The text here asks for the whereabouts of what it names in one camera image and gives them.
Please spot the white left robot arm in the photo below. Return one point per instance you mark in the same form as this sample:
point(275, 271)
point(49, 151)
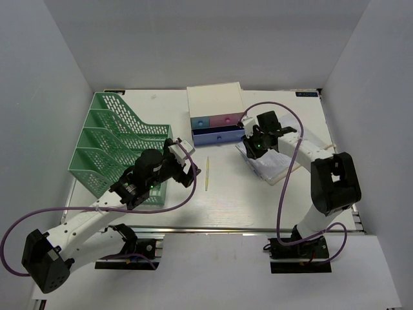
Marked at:
point(50, 257)

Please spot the purple-blue wide drawer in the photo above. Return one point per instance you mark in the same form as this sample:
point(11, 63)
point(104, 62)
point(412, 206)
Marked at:
point(217, 135)

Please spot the cream drawer cabinet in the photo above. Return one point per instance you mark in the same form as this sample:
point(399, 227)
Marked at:
point(212, 100)

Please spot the yellow highlighter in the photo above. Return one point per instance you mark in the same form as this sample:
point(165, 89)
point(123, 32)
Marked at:
point(207, 173)

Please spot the pink drawer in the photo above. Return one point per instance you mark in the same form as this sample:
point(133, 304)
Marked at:
point(224, 120)

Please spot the green file organizer rack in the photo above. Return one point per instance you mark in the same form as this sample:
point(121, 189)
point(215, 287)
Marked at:
point(112, 138)

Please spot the light blue drawer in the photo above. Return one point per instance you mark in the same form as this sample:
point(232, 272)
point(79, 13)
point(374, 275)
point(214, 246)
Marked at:
point(200, 122)

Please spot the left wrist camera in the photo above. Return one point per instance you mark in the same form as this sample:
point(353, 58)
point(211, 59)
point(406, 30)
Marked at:
point(182, 151)

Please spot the clear document folder with papers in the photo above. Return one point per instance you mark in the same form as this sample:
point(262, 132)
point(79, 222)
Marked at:
point(272, 166)

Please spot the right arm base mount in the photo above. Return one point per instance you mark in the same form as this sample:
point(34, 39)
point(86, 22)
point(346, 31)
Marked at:
point(303, 258)

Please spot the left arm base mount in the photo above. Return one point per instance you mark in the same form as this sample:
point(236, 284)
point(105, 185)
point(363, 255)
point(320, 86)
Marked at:
point(137, 253)

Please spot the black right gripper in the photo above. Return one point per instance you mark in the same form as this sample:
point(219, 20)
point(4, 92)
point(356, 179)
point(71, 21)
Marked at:
point(251, 152)

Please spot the aluminium table edge rail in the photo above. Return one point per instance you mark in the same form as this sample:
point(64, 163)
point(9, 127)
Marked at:
point(164, 229)

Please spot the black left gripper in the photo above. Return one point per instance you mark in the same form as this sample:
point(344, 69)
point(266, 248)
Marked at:
point(181, 177)

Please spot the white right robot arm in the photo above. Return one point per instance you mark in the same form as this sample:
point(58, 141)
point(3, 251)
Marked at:
point(334, 185)

